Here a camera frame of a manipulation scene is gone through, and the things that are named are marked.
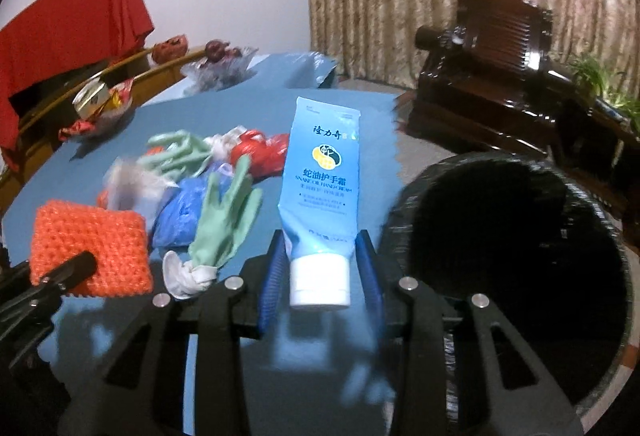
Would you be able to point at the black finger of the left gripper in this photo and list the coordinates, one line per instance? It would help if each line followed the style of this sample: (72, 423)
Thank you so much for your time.
(62, 279)

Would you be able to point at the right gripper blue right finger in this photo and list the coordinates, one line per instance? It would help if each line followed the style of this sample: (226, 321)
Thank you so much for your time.
(372, 288)

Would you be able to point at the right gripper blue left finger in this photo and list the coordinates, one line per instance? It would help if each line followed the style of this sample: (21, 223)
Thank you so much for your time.
(276, 262)

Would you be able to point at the orange foam net sleeve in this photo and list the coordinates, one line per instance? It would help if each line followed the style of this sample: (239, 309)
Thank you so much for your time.
(117, 239)

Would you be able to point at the blue hand cream tube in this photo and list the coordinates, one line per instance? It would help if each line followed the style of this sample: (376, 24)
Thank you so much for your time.
(318, 203)

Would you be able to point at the black lined trash bin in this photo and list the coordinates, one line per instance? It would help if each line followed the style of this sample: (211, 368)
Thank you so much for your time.
(529, 237)

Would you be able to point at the green rubber glove near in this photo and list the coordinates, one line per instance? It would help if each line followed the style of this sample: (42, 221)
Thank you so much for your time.
(223, 227)

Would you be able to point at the green rubber glove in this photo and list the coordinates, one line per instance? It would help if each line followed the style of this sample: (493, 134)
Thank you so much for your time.
(223, 227)
(176, 155)

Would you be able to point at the blue plastic bag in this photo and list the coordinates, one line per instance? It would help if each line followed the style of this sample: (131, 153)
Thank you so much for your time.
(176, 225)

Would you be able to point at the red plastic bag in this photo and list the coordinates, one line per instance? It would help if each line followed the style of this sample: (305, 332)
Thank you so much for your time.
(267, 154)

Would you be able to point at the green rubber glove far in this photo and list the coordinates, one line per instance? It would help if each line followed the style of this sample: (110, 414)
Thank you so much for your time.
(176, 155)

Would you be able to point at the snack dish with box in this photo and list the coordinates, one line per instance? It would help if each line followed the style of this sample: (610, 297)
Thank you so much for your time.
(100, 109)

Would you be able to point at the dark wooden armchair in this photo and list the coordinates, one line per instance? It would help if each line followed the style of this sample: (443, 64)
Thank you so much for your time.
(482, 84)

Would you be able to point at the glass fruit bowl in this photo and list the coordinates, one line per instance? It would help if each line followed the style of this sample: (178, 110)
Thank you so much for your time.
(221, 67)

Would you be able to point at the red ornament on bench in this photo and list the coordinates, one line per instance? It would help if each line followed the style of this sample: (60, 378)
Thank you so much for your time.
(170, 49)

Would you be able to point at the red cloth on chair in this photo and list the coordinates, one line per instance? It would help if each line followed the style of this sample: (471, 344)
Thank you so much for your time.
(52, 37)

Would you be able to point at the green potted plant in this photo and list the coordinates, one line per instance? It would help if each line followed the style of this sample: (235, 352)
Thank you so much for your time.
(597, 81)

